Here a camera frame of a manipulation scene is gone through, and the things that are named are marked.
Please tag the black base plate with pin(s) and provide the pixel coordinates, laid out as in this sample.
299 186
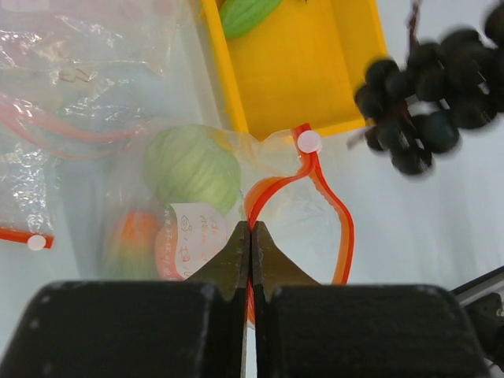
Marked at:
482 299

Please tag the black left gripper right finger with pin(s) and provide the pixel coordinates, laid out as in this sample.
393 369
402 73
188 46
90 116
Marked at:
306 329

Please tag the yellow plastic bin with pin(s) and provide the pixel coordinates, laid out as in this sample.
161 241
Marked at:
301 65

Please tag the peach toy fruit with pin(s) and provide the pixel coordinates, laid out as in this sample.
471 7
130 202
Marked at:
189 239

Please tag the clear blue-zipper zip bag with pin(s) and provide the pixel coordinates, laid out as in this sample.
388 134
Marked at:
85 77

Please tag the dark toy grape bunch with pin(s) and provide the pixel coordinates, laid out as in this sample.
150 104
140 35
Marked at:
417 111

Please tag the clear orange-zipper zip bag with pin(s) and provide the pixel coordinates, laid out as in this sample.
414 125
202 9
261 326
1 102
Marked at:
282 185

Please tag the orange green toy mango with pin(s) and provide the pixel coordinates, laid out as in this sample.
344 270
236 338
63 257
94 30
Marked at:
129 250

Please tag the green toy vegetable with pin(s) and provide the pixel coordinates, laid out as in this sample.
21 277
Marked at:
238 17

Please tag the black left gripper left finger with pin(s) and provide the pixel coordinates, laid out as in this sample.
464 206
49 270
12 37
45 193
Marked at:
139 328

